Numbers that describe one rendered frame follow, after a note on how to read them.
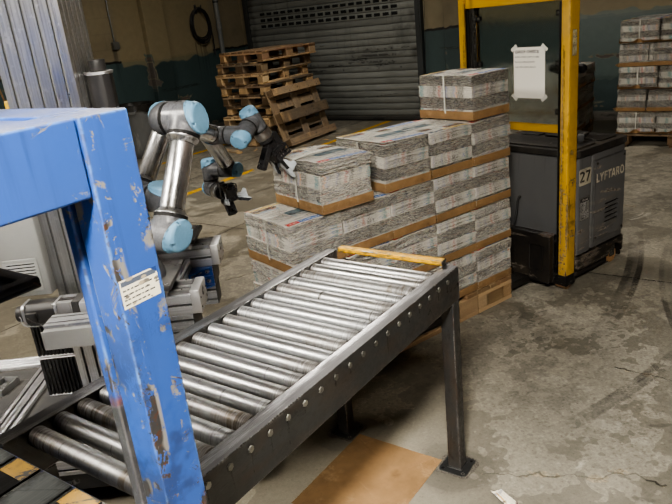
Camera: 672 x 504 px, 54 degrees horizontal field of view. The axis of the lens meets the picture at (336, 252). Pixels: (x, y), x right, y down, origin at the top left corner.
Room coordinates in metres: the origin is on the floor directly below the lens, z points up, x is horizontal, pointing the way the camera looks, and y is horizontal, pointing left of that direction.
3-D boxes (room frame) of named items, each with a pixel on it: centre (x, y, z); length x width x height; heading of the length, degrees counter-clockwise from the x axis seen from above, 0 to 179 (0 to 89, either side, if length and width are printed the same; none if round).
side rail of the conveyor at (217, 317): (1.83, 0.42, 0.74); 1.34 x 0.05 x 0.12; 143
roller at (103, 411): (1.31, 0.49, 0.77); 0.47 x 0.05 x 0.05; 53
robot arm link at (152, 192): (2.72, 0.70, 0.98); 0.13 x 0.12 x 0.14; 64
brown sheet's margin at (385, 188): (3.18, -0.27, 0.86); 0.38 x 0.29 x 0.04; 34
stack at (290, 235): (3.10, -0.17, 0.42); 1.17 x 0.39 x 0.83; 126
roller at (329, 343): (1.73, 0.18, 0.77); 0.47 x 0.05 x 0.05; 53
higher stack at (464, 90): (3.53, -0.76, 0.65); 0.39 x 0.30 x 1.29; 36
